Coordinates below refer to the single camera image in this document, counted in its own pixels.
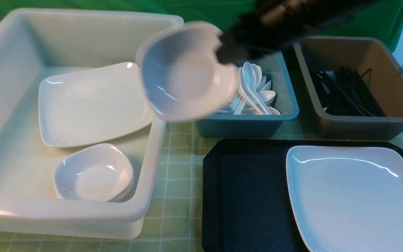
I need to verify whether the pile of black chopsticks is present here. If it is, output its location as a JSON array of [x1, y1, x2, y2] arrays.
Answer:
[[309, 66, 386, 117]]

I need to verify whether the brown plastic bin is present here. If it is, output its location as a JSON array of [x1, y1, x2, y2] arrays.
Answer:
[[293, 36, 403, 140]]

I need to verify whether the white bowl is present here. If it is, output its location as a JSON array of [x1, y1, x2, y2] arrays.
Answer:
[[135, 21, 239, 123], [52, 143, 134, 202]]

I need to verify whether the green checkered tablecloth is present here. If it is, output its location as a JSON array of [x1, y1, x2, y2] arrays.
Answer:
[[0, 67, 403, 252]]

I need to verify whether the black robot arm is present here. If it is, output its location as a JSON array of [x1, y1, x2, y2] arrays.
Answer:
[[215, 0, 390, 64]]

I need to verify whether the teal plastic bin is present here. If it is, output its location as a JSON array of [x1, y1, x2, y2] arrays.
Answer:
[[195, 52, 299, 138]]

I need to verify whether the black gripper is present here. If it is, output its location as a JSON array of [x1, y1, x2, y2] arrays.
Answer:
[[216, 10, 293, 64]]

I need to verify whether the pile of white spoons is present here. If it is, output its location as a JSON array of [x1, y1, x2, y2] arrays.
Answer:
[[218, 62, 281, 115]]

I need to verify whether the green backdrop cloth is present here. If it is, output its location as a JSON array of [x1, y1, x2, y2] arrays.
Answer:
[[0, 0, 403, 51]]

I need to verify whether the white spoon upright in pile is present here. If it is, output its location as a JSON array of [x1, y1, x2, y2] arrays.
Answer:
[[234, 62, 271, 115]]

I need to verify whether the white bowl in tub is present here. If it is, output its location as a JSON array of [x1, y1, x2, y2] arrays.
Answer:
[[52, 143, 134, 202]]

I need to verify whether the black serving tray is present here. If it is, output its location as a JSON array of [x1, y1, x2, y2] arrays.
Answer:
[[201, 139, 403, 252]]

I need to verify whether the white rice plate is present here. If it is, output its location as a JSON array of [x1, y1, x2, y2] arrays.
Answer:
[[286, 146, 403, 252]]

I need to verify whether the white square plate in tub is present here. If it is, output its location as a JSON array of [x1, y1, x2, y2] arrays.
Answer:
[[38, 62, 154, 147]]

